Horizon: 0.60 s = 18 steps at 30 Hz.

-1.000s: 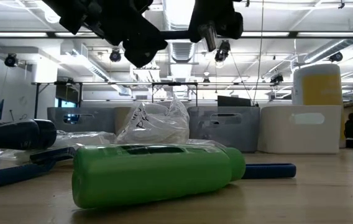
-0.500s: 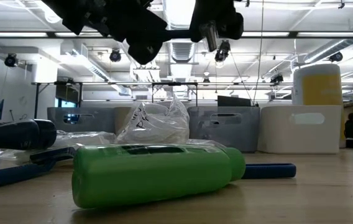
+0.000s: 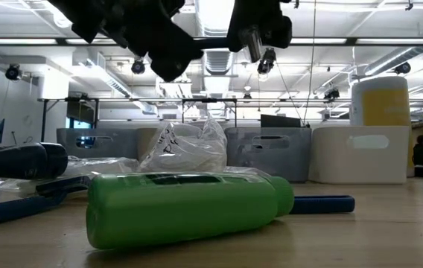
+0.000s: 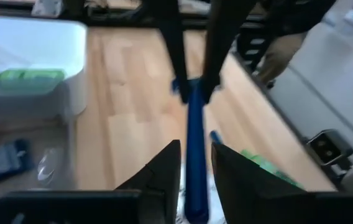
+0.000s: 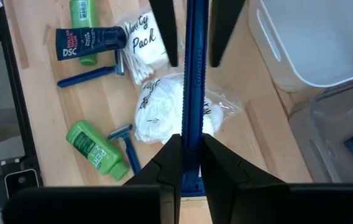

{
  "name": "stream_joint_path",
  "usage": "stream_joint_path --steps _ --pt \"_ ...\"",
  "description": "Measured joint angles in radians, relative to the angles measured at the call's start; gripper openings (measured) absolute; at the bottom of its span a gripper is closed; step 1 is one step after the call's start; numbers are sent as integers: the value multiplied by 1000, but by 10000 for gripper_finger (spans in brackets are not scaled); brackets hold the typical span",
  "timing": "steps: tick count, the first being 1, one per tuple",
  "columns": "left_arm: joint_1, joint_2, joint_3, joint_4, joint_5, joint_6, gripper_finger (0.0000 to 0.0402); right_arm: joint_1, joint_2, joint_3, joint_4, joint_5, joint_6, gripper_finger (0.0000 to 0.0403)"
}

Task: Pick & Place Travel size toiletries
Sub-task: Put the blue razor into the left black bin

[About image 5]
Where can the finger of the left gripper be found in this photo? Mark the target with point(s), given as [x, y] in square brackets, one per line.
[224, 25]
[165, 25]

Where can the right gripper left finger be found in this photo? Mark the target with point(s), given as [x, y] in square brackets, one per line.
[167, 174]

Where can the dark blue shave tube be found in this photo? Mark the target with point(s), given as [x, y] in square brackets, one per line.
[86, 42]

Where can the small black white camera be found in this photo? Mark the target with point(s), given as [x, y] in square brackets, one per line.
[21, 183]

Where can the dark translucent plastic bin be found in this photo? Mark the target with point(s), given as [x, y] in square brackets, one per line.
[319, 140]

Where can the clear frosted plastic bin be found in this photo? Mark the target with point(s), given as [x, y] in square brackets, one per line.
[319, 37]

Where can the blue disposable razor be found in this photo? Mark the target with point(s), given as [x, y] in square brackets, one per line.
[86, 76]
[130, 149]
[195, 93]

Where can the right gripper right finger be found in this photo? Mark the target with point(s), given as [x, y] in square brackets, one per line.
[232, 186]

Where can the clear vanity pack bag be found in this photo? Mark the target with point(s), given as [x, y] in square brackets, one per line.
[215, 119]
[145, 46]
[161, 115]

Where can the small green shampoo bottle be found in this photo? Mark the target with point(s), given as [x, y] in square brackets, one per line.
[92, 146]
[83, 12]

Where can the black metal rig frame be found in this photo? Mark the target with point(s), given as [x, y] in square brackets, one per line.
[15, 77]

